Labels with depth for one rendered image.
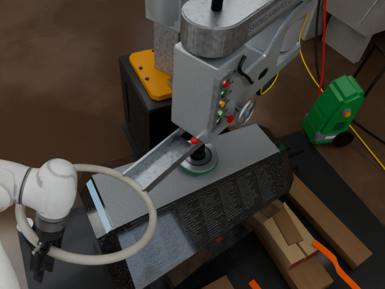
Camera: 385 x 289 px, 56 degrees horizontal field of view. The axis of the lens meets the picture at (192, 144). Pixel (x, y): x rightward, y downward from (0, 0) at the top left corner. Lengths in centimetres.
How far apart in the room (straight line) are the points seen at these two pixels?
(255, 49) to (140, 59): 109
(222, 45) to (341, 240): 183
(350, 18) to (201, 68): 298
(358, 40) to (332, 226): 225
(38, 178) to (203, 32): 69
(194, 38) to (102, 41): 297
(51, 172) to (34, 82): 283
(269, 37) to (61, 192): 114
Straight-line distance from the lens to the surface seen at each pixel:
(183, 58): 141
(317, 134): 321
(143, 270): 181
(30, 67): 397
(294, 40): 200
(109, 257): 121
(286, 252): 243
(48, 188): 100
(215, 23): 127
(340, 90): 308
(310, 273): 254
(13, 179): 102
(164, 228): 179
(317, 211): 280
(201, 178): 186
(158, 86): 237
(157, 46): 239
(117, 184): 184
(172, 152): 163
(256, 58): 166
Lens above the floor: 232
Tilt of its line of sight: 49 degrees down
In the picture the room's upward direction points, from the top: 6 degrees clockwise
